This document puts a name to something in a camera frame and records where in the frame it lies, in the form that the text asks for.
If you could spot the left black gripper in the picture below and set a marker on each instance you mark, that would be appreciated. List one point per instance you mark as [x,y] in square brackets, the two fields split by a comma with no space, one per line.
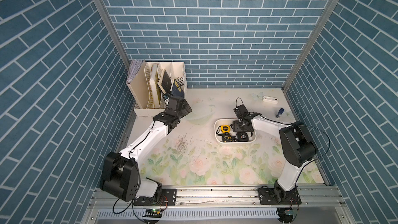
[185,111]

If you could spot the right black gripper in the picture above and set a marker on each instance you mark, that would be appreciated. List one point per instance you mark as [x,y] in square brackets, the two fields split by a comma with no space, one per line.
[235,126]

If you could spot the black tape measure yellow label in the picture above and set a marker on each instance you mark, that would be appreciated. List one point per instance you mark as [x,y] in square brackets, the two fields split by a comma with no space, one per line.
[227,138]

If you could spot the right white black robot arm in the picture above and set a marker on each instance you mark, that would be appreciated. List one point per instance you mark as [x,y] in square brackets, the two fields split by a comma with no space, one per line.
[298,150]

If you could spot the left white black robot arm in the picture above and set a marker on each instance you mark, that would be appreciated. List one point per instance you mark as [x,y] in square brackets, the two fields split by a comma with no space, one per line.
[121,173]

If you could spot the white small rectangular box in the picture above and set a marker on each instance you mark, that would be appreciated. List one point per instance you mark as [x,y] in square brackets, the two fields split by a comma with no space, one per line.
[270,100]

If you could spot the dark blue book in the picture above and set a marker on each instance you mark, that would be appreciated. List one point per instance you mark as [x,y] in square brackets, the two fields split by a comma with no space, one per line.
[178,87]

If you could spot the black yellow book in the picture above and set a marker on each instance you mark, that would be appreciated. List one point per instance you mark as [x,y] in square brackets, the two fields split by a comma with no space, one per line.
[164,82]

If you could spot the white desktop file organizer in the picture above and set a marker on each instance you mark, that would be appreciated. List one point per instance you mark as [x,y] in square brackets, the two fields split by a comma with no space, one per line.
[174,69]

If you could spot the white yellow book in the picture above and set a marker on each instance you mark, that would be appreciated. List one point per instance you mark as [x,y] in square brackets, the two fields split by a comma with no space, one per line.
[153,83]

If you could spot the small blue bottle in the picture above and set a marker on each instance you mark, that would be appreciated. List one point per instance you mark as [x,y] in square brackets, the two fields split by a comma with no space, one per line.
[280,112]

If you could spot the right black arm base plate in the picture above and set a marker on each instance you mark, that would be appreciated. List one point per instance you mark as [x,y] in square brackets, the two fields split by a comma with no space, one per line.
[272,196]

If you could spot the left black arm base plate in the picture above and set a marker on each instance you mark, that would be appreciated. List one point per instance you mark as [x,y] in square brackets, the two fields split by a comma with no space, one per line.
[163,198]

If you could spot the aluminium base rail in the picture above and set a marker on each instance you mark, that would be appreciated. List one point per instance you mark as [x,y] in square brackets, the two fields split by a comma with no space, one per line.
[321,204]

